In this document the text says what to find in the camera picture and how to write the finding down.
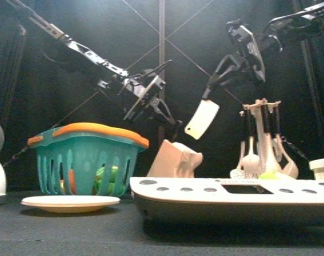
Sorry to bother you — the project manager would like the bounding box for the small white toy cleaver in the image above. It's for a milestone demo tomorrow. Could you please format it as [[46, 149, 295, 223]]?
[[184, 87, 221, 141]]

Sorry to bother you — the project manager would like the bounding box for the cream toy knife block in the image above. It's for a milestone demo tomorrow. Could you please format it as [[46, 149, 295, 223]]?
[[147, 138, 205, 179]]

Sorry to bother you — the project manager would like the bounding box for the cream utensil rack stand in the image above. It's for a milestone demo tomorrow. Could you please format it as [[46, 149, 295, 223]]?
[[239, 97, 284, 179]]

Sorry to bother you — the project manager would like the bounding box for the green toy vegetable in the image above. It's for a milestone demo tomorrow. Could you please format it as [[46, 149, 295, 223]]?
[[94, 165, 129, 196]]

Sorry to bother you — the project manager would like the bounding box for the teal basket with orange rim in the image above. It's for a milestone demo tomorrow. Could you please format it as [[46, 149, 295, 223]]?
[[26, 121, 152, 197]]

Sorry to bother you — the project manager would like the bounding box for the white toy appliance with buttons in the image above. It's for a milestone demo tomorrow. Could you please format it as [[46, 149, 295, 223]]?
[[129, 176, 324, 228]]

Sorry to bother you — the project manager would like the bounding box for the lime green toy piece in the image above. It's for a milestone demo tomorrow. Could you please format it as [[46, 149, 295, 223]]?
[[257, 170, 287, 181]]

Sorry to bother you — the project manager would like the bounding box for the orange toy carrot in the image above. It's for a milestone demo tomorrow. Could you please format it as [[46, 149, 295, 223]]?
[[68, 169, 78, 195]]

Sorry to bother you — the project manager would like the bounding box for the cream round plate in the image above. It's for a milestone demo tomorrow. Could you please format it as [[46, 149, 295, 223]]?
[[21, 194, 123, 215]]

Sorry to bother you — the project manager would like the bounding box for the white cup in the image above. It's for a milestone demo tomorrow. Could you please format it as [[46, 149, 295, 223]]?
[[308, 156, 324, 181]]

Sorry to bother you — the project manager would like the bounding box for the metal frame pole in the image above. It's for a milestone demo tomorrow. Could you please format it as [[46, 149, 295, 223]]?
[[157, 0, 168, 145]]

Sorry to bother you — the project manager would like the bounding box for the white toy skimmer black handle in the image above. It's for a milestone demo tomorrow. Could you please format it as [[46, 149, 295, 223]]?
[[229, 113, 248, 180]]

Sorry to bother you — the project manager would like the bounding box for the white toy spoon black handle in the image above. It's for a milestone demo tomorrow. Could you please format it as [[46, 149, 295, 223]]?
[[241, 109, 263, 177]]

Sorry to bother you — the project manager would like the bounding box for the white toy spatula black handle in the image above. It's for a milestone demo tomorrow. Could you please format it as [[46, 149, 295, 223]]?
[[259, 112, 283, 177]]

